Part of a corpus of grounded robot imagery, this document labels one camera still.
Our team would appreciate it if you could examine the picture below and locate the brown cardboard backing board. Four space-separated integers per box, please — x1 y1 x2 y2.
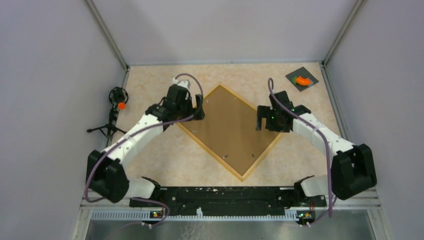
180 86 280 177

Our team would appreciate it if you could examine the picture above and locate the yellow wooden picture frame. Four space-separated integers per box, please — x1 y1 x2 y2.
175 84 284 182

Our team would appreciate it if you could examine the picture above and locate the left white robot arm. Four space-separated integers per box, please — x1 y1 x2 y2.
85 81 205 207

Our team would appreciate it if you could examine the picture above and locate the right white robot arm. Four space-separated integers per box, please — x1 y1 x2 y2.
256 91 378 206

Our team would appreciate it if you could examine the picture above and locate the orange curved block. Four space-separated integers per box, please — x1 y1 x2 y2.
297 76 313 87

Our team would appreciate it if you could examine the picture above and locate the grey building block plate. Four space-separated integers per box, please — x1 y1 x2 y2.
285 67 319 92

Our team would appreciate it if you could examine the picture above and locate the black microphone on tripod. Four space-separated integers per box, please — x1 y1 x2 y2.
86 86 129 140

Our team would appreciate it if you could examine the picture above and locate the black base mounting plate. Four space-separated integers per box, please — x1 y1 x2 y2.
149 186 327 209

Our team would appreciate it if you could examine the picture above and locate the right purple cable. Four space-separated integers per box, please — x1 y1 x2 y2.
266 77 337 228

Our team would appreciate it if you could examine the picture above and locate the purple cable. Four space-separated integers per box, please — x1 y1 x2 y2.
83 73 205 229
266 77 337 228

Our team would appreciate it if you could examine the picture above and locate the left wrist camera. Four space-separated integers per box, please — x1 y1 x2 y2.
172 78 191 90

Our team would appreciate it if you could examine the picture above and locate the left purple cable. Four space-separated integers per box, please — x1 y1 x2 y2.
83 73 205 229

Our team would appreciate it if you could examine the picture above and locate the aluminium rail with cable duct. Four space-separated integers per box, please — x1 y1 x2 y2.
79 188 381 222

